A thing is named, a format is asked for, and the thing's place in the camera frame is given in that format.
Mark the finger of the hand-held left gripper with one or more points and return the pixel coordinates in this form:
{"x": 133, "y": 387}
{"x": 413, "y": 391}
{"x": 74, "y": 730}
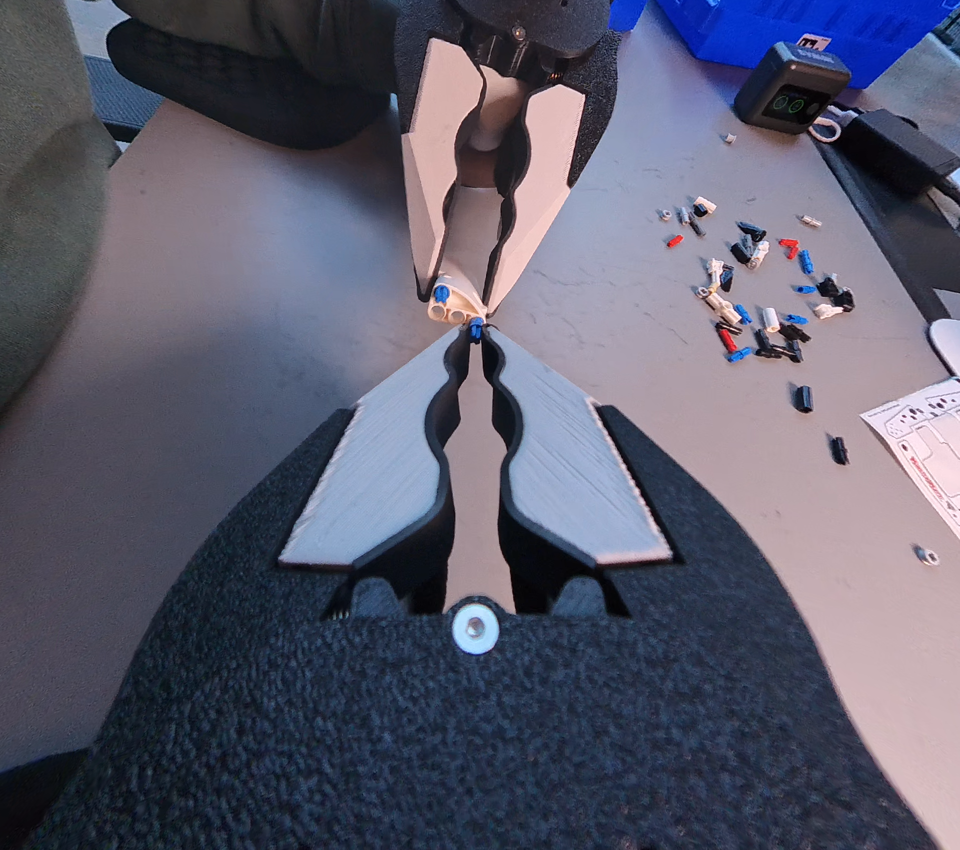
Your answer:
{"x": 431, "y": 153}
{"x": 547, "y": 168}

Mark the white sticker sheet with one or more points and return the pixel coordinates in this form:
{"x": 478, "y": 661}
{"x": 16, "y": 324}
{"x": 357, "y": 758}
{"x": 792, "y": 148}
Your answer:
{"x": 922, "y": 445}

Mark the black toy pin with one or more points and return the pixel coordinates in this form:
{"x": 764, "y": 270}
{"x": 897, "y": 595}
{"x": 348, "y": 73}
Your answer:
{"x": 838, "y": 450}
{"x": 804, "y": 398}

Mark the black box device green display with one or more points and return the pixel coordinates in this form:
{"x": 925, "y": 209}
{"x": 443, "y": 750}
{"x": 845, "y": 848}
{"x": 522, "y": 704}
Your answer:
{"x": 795, "y": 70}

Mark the white toy panel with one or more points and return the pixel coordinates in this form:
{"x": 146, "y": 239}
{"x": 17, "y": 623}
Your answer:
{"x": 465, "y": 291}

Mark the white book stand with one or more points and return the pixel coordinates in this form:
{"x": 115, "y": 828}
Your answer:
{"x": 949, "y": 344}

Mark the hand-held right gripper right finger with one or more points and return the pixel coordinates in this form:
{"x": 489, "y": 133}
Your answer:
{"x": 585, "y": 483}

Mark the grey upholstered chair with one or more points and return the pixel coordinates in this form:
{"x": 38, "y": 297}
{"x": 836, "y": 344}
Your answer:
{"x": 120, "y": 100}

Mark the grey desk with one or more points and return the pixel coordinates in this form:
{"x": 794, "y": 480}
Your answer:
{"x": 225, "y": 340}

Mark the grey toy bush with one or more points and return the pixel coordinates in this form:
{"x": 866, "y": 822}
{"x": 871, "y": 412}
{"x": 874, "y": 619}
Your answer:
{"x": 927, "y": 555}

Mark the black power adapter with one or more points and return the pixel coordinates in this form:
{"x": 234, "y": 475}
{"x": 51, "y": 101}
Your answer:
{"x": 900, "y": 149}

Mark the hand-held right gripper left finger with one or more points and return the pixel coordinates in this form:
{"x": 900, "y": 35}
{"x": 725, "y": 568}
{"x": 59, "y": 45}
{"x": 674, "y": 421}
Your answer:
{"x": 367, "y": 483}

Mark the pile of small toy parts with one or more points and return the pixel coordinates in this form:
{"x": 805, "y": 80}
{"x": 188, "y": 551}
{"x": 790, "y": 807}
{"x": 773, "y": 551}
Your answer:
{"x": 724, "y": 303}

